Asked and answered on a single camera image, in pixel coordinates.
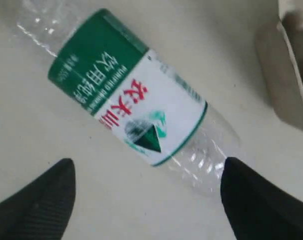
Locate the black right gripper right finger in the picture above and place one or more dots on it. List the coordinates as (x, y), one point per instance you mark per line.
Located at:
(256, 208)

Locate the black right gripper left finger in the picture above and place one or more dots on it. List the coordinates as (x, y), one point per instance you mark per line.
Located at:
(42, 209)

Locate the brown cardboard pulp tray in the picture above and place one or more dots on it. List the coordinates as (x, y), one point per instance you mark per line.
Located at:
(279, 47)

